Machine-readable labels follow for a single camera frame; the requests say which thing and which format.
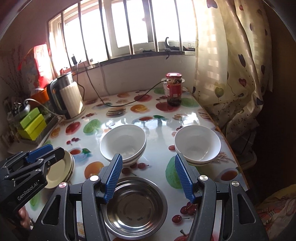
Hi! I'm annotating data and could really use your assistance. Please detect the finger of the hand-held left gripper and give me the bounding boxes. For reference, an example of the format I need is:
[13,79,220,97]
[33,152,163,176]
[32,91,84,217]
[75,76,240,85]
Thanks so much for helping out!
[5,147,65,184]
[0,144,55,171]

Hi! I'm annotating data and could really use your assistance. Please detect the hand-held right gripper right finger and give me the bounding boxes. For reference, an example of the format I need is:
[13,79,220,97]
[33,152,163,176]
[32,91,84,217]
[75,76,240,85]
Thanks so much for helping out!
[174,153,270,241]

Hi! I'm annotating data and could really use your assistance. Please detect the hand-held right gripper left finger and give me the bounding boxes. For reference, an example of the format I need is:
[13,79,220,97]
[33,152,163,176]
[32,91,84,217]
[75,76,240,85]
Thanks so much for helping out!
[40,153,123,241]

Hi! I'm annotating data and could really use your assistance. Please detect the cream plate with blue motif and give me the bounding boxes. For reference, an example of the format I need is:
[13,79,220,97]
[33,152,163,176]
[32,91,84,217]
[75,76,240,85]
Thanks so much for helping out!
[63,152,74,184]
[46,150,73,189]
[65,154,76,182]

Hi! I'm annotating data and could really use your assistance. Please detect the small white blue-striped bowl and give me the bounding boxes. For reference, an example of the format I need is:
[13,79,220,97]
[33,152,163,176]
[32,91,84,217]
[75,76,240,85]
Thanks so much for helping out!
[174,125,221,167]

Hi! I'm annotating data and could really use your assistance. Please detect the stainless steel bowl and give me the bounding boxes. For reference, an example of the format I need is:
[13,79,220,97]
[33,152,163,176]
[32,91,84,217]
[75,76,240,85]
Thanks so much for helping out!
[102,177,168,237]

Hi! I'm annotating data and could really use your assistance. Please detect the large white blue-striped bowl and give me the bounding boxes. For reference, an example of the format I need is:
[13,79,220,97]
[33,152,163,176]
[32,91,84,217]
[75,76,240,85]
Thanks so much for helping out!
[100,125,147,165]

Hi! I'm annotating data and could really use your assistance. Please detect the person's left hand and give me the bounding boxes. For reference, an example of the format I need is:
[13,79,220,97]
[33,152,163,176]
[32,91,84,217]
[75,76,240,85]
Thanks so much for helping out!
[20,205,31,229]

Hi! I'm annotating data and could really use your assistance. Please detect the grey zigzag patterned tray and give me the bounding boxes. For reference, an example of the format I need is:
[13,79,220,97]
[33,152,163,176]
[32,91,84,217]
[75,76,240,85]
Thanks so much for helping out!
[35,115,59,143]

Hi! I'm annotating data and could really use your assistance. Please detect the grey oval device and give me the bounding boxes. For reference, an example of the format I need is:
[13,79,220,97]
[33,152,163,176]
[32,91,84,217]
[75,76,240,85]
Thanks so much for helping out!
[17,102,32,117]

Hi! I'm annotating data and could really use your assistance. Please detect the orange container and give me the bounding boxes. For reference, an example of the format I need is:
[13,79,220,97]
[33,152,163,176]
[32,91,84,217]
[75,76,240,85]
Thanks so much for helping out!
[30,89,51,103]

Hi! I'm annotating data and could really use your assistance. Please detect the fruit printed tablecloth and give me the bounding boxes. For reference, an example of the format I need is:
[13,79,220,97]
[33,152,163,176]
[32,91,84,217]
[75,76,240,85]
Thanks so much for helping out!
[30,89,250,241]

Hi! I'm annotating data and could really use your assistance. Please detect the cream electric kettle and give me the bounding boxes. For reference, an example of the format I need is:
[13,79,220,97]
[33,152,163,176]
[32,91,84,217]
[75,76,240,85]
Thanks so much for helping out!
[47,71,86,122]

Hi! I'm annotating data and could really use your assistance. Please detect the grey plastic container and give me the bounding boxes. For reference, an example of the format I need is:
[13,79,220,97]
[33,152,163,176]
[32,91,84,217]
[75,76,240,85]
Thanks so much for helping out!
[238,130,258,172]

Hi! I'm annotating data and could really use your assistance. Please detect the colourful printed bag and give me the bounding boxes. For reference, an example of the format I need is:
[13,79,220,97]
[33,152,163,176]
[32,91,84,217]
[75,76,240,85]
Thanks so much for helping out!
[17,44,53,91]

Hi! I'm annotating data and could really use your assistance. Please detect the dried branches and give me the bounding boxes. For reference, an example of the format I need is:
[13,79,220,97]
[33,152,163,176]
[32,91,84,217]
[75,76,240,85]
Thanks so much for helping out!
[0,45,24,93]

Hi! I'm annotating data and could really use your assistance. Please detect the red-lidded glass jar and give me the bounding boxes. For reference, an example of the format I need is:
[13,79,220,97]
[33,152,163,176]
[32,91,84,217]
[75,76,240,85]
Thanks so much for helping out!
[165,72,183,106]

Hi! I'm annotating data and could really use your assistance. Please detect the printed blanket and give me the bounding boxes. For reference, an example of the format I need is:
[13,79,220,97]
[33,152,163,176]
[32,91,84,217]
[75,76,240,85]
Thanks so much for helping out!
[255,185,296,241]

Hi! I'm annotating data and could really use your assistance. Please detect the heart printed curtain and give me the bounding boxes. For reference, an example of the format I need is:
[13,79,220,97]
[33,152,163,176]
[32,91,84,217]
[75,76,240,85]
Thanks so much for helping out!
[193,0,274,141]

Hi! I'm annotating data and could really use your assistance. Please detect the dark curved object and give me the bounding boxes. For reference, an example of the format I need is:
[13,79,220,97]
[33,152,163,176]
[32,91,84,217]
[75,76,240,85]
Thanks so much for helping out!
[164,37,184,52]

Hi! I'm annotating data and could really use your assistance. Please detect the window with metal bars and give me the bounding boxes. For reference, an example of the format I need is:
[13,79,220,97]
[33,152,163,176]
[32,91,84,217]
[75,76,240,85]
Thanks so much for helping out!
[47,0,197,68]

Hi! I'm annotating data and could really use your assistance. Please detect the thin white cable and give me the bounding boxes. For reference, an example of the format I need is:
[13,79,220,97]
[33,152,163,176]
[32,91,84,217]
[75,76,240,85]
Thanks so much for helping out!
[23,98,59,117]

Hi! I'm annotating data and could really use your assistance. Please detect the black kettle cord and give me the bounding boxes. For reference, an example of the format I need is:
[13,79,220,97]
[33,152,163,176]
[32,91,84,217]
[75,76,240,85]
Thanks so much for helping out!
[76,62,86,100]

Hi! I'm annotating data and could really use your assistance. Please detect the long black cable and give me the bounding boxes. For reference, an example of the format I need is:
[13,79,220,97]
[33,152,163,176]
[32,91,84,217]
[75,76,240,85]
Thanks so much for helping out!
[83,61,165,107]

